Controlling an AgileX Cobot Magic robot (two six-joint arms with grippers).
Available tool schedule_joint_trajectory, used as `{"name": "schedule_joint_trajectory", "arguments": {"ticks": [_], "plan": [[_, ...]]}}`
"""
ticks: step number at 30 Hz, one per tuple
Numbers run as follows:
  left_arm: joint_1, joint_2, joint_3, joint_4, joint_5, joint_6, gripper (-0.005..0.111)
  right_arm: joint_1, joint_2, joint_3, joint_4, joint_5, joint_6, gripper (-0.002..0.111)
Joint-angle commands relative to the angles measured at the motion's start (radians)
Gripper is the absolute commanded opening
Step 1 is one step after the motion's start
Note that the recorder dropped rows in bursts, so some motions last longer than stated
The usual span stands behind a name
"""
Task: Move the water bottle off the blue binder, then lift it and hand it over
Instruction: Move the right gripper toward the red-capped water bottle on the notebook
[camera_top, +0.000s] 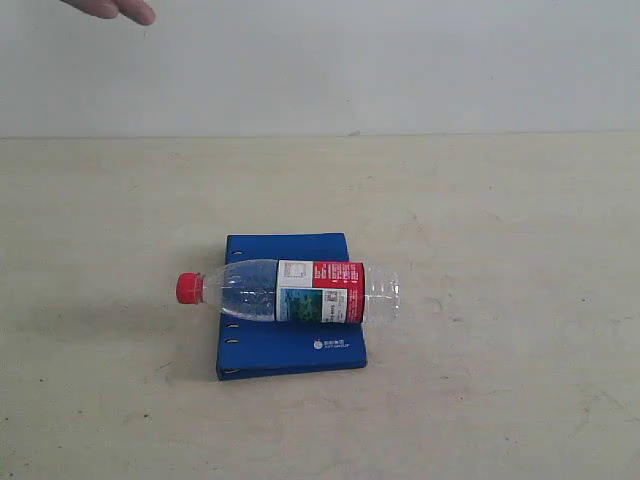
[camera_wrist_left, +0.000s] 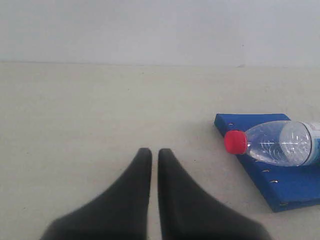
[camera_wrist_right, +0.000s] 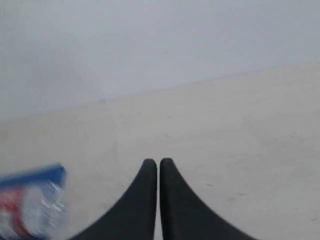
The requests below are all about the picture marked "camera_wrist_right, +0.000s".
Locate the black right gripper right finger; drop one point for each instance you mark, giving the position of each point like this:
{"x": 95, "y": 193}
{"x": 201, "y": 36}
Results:
{"x": 184, "y": 216}

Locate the clear plastic water bottle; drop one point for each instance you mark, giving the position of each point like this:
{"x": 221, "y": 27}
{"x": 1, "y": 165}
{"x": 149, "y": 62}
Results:
{"x": 32, "y": 211}

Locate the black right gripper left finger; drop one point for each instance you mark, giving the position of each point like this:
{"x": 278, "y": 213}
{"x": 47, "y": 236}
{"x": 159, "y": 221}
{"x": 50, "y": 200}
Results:
{"x": 133, "y": 216}

